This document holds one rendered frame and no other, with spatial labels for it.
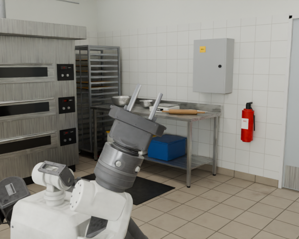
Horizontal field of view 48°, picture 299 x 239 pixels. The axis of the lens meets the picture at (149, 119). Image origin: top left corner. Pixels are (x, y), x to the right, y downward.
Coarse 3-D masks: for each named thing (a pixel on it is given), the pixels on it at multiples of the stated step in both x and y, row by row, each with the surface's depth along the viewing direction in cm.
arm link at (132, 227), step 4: (132, 220) 90; (132, 224) 89; (136, 224) 92; (128, 228) 87; (132, 228) 88; (136, 228) 90; (128, 232) 87; (132, 232) 88; (136, 232) 89; (140, 232) 91; (128, 236) 86; (132, 236) 88; (136, 236) 89; (140, 236) 90; (144, 236) 92
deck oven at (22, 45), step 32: (0, 32) 359; (32, 32) 385; (64, 32) 417; (0, 64) 378; (32, 64) 406; (64, 64) 447; (0, 96) 388; (32, 96) 418; (64, 96) 453; (0, 128) 392; (32, 128) 423; (64, 128) 458; (0, 160) 396; (32, 160) 428; (64, 160) 464
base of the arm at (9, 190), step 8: (16, 176) 113; (0, 184) 110; (8, 184) 110; (16, 184) 110; (24, 184) 110; (0, 192) 108; (8, 192) 108; (16, 192) 108; (24, 192) 108; (0, 200) 106; (8, 200) 106; (16, 200) 106; (0, 208) 104; (8, 208) 105; (8, 216) 107
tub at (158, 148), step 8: (168, 136) 491; (176, 136) 491; (152, 144) 467; (160, 144) 458; (168, 144) 453; (176, 144) 466; (184, 144) 482; (152, 152) 469; (160, 152) 460; (168, 152) 454; (176, 152) 468; (184, 152) 484; (168, 160) 456
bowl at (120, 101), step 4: (116, 96) 537; (120, 96) 541; (124, 96) 542; (128, 96) 541; (112, 100) 515; (116, 100) 508; (120, 100) 506; (124, 100) 506; (128, 100) 508; (116, 104) 514; (120, 104) 511; (124, 104) 511; (128, 104) 513
